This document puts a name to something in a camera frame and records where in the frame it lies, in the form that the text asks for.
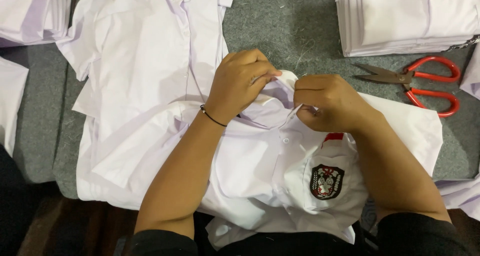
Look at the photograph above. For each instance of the person's black top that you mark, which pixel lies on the person's black top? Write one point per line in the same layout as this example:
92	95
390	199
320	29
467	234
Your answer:
300	246

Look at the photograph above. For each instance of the white shirt with badge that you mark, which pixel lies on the white shirt with badge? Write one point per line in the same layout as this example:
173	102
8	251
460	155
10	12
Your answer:
258	166

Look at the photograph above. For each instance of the person's right fingers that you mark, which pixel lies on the person's right fingers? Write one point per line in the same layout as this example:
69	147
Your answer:
311	86

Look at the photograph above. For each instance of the grey felt mat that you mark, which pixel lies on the grey felt mat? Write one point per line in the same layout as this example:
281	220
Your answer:
296	23

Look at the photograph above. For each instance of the unfolded plain white shirt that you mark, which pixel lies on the unfolded plain white shirt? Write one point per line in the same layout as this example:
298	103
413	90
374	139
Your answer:
142	53

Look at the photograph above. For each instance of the white cloth piece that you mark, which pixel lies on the white cloth piece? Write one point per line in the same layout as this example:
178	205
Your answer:
471	76
461	196
11	98

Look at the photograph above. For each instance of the stack of folded white shirts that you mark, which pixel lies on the stack of folded white shirts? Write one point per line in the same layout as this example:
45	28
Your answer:
30	12
405	19

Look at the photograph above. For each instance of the person's left fingers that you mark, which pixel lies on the person's left fingers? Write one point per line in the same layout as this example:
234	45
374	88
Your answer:
258	66

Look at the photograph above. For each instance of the person's right hand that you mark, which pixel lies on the person's right hand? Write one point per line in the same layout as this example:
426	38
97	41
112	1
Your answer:
333	104

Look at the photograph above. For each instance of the person's left hand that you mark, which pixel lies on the person's left hand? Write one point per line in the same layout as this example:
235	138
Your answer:
234	85

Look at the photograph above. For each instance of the person's black trouser leg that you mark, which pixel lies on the person's black trouser leg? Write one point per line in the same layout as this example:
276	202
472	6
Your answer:
15	211

